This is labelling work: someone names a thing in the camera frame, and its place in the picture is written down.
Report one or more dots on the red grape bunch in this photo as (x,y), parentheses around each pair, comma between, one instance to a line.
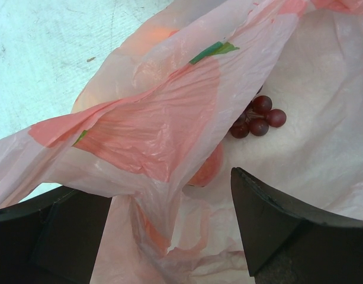
(257,118)

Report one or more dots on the peach fruit in bag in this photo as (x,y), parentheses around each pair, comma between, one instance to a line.
(210,168)

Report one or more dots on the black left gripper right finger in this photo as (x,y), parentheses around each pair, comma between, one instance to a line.
(286,240)

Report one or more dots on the pink plastic bag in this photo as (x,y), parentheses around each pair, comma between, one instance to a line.
(161,103)

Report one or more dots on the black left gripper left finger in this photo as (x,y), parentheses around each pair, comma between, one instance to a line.
(52,238)

